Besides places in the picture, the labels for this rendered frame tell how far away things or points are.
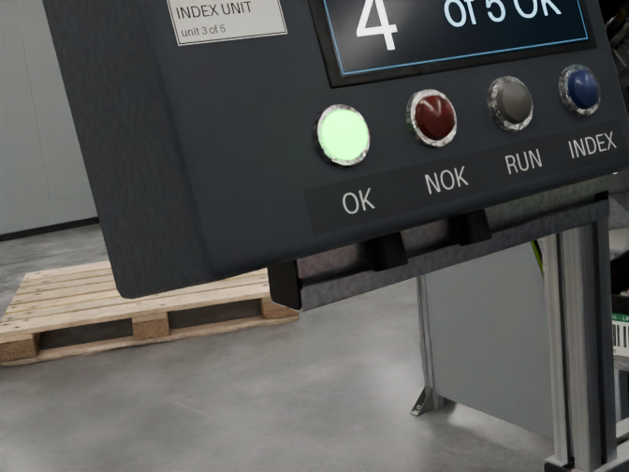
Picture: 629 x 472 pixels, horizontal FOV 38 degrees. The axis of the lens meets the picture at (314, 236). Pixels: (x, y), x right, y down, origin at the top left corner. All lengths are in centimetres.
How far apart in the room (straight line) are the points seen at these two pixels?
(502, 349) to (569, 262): 197
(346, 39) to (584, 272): 26
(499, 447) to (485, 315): 36
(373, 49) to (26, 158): 608
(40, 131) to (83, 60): 603
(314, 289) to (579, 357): 22
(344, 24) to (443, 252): 16
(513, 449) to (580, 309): 201
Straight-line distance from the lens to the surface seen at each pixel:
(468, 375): 269
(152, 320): 375
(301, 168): 37
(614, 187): 104
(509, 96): 44
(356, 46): 40
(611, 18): 126
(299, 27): 39
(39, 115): 644
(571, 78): 48
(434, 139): 41
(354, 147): 38
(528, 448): 261
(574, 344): 61
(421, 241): 49
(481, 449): 261
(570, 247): 59
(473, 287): 257
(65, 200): 652
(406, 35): 42
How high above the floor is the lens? 116
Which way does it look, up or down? 13 degrees down
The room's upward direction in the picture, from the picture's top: 6 degrees counter-clockwise
